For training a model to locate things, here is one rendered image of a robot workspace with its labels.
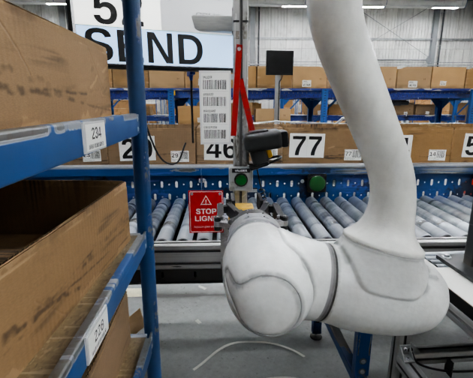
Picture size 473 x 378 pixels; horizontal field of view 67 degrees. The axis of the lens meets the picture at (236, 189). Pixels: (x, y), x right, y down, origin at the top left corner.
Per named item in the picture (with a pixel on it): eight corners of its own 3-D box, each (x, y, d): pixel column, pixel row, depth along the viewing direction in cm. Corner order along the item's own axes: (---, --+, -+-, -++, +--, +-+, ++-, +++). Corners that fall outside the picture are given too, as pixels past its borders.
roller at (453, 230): (460, 250, 115) (462, 235, 114) (387, 205, 165) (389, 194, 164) (476, 250, 115) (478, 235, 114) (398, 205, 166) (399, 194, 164)
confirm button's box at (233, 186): (228, 191, 101) (228, 168, 100) (228, 189, 104) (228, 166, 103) (253, 191, 101) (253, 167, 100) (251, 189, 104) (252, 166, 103)
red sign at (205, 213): (189, 232, 105) (188, 190, 102) (189, 232, 106) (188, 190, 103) (243, 232, 106) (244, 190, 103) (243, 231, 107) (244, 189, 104)
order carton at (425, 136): (366, 164, 165) (369, 127, 161) (344, 155, 194) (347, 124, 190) (450, 164, 167) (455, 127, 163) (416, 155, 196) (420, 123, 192)
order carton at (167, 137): (108, 166, 161) (104, 128, 157) (125, 157, 190) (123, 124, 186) (196, 166, 162) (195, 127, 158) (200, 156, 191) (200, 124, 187)
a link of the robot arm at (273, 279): (215, 277, 53) (300, 293, 54) (212, 346, 38) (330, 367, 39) (230, 209, 51) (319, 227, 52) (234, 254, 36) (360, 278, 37)
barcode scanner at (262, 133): (292, 166, 97) (287, 127, 94) (248, 172, 97) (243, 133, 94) (287, 162, 103) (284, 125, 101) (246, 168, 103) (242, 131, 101)
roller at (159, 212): (134, 238, 110) (150, 244, 110) (162, 195, 160) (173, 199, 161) (129, 252, 111) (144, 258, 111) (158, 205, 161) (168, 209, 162)
